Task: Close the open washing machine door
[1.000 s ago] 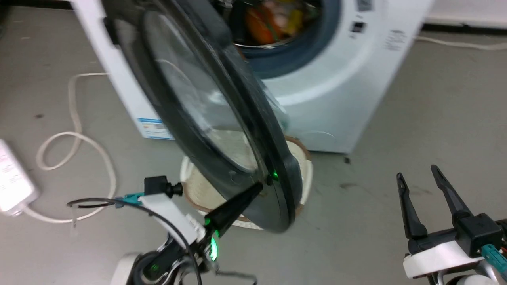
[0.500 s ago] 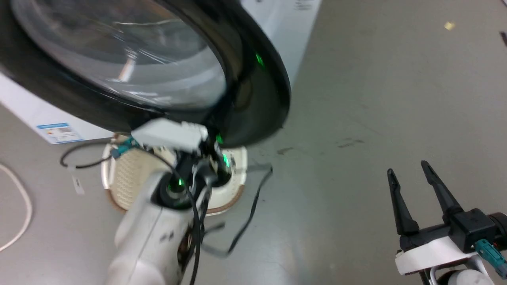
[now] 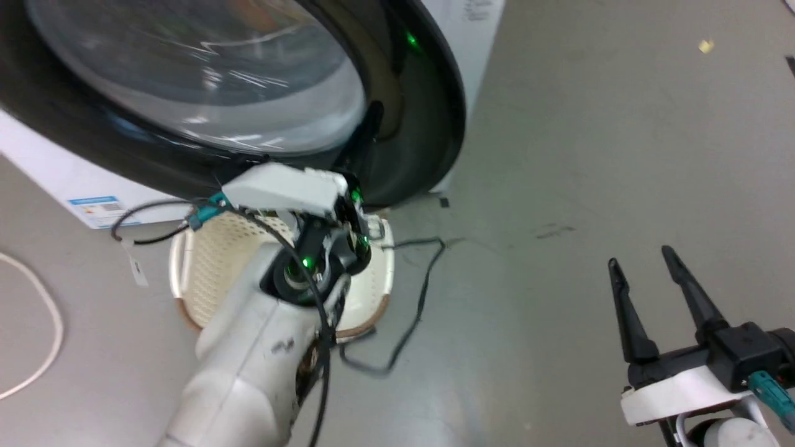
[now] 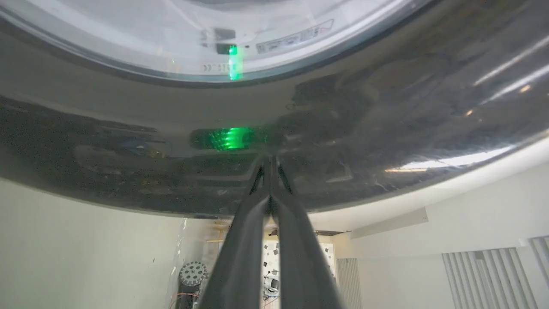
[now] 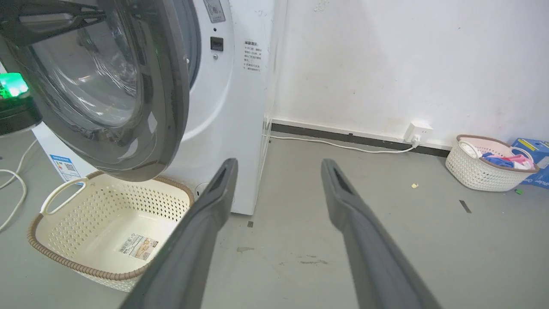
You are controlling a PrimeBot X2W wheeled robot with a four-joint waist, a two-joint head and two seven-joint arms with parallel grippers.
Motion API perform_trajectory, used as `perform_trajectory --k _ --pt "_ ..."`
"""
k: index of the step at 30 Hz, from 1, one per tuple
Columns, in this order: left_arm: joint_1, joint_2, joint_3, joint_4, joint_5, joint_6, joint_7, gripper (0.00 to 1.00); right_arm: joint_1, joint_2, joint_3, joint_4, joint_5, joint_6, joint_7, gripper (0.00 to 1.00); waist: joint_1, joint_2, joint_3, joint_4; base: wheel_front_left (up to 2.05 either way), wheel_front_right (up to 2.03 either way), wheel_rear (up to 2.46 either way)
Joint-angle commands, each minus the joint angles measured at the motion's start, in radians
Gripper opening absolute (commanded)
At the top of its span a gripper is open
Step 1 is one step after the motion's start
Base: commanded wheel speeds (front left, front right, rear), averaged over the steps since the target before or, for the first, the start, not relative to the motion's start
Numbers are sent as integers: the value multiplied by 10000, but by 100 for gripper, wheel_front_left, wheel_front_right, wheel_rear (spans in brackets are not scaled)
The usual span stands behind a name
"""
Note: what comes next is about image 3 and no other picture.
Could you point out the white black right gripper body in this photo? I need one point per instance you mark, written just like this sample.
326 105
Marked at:
677 391

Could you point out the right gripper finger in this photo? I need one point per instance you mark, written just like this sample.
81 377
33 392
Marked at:
628 316
692 292

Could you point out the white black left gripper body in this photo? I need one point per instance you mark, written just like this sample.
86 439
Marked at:
279 186

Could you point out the black round glass washer door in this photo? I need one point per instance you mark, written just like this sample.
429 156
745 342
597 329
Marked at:
428 112

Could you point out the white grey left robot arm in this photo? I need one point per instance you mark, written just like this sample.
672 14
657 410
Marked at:
248 360

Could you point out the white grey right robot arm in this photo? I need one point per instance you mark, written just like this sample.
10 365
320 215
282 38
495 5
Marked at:
739 431

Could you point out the white washing machine body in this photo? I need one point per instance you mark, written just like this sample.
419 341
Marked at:
49 167

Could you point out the cream woven laundry basket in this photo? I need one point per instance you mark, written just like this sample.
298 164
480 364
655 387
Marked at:
217 261

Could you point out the blue energy label sticker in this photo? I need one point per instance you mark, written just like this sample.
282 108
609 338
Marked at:
99 211

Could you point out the small yellow paper scrap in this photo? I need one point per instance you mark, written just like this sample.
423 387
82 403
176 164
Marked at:
706 46

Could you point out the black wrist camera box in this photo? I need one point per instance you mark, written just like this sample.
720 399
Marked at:
748 355

